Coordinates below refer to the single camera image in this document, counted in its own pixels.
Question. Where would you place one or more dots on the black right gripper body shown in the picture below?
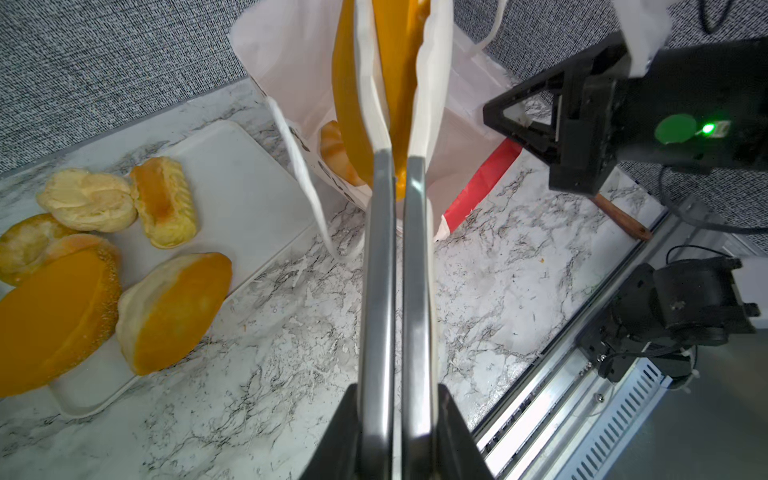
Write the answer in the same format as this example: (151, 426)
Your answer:
(696, 109)

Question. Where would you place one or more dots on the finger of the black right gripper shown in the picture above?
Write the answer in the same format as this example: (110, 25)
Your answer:
(550, 142)

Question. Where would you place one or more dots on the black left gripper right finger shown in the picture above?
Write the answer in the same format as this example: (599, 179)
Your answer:
(457, 455)

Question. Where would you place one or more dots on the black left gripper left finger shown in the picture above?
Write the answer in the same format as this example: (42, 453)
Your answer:
(336, 456)

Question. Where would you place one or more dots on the metal tongs with white tips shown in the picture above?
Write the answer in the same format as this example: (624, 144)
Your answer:
(376, 384)

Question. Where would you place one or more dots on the white and red paper bag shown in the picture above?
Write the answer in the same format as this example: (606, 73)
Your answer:
(286, 48)

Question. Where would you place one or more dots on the crescent croissant bread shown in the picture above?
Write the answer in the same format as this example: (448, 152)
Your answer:
(334, 154)

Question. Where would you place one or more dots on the golden round scored bread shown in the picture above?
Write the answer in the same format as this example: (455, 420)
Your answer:
(164, 316)

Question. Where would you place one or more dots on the large orange oval bread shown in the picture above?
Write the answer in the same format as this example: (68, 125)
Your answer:
(57, 318)

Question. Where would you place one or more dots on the wooden spatula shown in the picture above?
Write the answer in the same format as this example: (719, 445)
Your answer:
(627, 223)

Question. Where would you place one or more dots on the white rectangular tray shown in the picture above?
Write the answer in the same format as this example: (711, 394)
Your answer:
(249, 208)

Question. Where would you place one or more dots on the ridged yellow pastry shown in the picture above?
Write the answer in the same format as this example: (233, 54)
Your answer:
(164, 202)

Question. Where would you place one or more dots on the pale knotted bun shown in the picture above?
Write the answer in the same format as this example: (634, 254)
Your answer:
(86, 201)

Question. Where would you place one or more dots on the small round bun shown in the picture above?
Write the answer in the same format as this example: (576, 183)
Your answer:
(29, 245)

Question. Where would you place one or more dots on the aluminium front rail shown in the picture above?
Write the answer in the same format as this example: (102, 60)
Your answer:
(572, 413)

